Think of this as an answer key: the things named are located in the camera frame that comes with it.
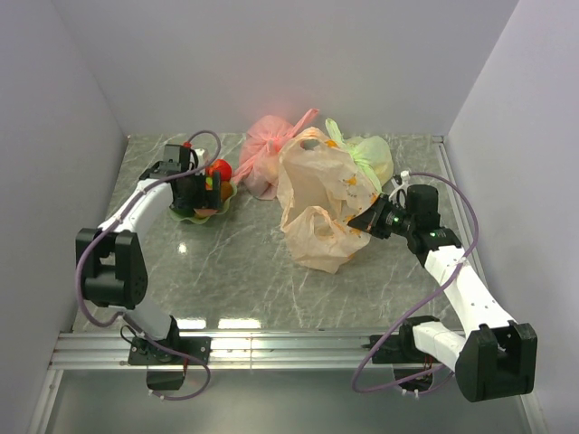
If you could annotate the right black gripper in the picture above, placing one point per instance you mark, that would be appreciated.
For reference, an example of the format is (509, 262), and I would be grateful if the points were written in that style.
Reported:
(371, 219)

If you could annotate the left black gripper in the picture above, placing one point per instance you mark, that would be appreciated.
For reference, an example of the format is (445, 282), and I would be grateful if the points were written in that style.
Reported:
(207, 198)

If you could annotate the red fake fruit top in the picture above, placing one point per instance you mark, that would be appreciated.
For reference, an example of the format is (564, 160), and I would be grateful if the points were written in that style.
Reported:
(223, 168)

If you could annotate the pink fake peach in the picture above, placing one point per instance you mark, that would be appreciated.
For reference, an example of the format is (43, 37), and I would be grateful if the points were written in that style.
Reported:
(203, 213)

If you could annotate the orange plastic bag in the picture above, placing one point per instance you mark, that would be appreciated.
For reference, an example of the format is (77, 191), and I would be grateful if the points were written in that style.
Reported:
(320, 190)

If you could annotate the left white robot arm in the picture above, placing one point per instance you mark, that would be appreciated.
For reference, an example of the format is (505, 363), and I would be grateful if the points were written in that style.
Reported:
(111, 278)

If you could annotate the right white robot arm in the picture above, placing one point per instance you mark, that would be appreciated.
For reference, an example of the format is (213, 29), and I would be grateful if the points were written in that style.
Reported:
(495, 356)

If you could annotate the pink tied plastic bag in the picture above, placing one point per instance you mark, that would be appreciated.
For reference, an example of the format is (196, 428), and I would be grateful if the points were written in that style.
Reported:
(259, 159)

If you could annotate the green tied plastic bag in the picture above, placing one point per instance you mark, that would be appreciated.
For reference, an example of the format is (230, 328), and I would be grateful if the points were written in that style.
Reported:
(371, 154)

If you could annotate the light green plate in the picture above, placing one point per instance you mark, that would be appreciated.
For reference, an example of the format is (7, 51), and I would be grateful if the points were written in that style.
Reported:
(228, 191)

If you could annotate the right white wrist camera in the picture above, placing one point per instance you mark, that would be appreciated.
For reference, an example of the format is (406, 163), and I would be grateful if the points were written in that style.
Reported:
(401, 183)

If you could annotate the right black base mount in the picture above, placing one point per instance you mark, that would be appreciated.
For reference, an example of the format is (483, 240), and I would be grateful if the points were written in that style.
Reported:
(408, 361)

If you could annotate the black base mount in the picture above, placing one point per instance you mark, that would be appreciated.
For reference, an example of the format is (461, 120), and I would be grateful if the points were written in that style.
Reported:
(166, 371)
(408, 361)

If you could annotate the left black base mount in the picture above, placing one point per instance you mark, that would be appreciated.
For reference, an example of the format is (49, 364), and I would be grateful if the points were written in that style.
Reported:
(166, 371)

